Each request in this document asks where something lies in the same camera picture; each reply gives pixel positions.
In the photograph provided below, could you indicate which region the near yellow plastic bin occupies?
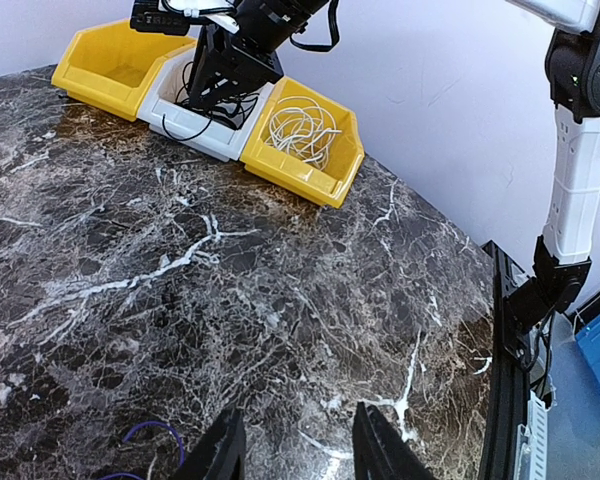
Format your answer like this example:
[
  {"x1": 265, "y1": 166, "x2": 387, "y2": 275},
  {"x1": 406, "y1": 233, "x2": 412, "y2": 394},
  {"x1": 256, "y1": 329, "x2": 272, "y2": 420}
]
[{"x1": 240, "y1": 76, "x2": 364, "y2": 208}]

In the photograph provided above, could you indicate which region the black cable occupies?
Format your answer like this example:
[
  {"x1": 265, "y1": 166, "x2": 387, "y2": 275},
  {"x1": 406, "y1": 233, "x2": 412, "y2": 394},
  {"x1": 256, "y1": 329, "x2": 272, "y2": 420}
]
[{"x1": 160, "y1": 59, "x2": 261, "y2": 141}]

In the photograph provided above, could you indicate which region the white cable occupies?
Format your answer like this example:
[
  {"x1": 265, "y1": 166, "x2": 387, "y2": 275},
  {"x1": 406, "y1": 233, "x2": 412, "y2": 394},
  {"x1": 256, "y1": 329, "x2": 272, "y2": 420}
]
[{"x1": 267, "y1": 95, "x2": 342, "y2": 171}]

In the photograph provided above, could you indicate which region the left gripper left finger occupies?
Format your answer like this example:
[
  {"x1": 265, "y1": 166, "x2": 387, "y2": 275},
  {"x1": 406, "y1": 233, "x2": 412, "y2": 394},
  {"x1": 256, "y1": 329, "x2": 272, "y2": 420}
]
[{"x1": 172, "y1": 408, "x2": 246, "y2": 480}]

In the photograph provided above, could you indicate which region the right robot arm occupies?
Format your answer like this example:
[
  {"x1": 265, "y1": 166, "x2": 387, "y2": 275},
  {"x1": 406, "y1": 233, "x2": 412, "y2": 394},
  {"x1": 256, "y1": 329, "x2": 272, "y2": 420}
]
[{"x1": 280, "y1": 1, "x2": 600, "y2": 339}]

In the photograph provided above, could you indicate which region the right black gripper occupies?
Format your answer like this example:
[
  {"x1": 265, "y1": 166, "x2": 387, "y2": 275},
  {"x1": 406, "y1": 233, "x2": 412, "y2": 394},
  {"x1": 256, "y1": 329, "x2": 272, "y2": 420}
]
[{"x1": 187, "y1": 25, "x2": 284, "y2": 108}]

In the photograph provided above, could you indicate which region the white slotted cable duct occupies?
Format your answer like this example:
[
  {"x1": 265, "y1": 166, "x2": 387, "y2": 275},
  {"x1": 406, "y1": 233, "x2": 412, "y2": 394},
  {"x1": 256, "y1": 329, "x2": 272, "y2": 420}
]
[{"x1": 513, "y1": 390, "x2": 548, "y2": 480}]

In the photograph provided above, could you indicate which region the yellow plastic bin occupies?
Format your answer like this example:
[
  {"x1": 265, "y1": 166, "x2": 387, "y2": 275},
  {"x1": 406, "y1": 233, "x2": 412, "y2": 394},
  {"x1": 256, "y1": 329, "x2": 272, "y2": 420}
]
[
  {"x1": 240, "y1": 76, "x2": 364, "y2": 208},
  {"x1": 51, "y1": 20, "x2": 196, "y2": 122}
]

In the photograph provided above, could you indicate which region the black front rail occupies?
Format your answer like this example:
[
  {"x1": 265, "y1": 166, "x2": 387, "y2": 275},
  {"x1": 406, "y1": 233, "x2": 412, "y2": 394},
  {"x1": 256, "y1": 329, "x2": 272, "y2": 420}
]
[{"x1": 479, "y1": 241, "x2": 531, "y2": 479}]

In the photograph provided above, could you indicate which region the far yellow plastic bin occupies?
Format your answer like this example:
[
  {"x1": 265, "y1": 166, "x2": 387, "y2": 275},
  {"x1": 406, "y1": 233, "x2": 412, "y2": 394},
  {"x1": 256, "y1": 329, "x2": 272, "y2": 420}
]
[{"x1": 51, "y1": 20, "x2": 196, "y2": 122}]

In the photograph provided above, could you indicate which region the white plastic bin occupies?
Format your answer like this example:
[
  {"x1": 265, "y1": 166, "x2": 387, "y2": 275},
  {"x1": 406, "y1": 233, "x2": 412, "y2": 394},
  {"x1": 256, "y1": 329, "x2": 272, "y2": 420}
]
[{"x1": 138, "y1": 49, "x2": 273, "y2": 162}]

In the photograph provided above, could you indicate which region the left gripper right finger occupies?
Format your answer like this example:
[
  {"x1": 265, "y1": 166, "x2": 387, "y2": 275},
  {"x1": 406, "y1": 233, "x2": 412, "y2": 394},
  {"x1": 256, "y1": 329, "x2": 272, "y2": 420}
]
[{"x1": 353, "y1": 402, "x2": 434, "y2": 480}]

